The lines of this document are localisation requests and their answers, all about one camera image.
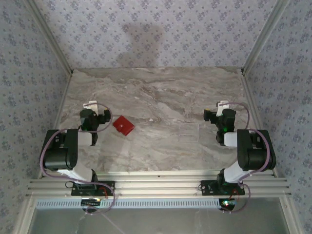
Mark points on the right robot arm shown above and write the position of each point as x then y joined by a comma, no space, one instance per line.
256,153

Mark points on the aluminium corner post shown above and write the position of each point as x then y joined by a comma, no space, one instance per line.
52,41
263,41

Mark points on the aluminium side rail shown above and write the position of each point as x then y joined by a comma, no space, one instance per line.
57,122
253,104

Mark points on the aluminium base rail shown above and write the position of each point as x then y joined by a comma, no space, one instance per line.
158,185

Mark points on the small circuit board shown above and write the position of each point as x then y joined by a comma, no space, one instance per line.
90,201
228,202

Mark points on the clear acrylic tray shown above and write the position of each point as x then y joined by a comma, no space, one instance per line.
189,138

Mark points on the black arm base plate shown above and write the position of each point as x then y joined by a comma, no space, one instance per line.
107,189
209,189

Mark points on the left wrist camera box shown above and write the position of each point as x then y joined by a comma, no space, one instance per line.
90,105

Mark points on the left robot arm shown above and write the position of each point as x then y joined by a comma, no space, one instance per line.
58,153

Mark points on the red card holder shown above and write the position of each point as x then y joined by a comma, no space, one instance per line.
123,125

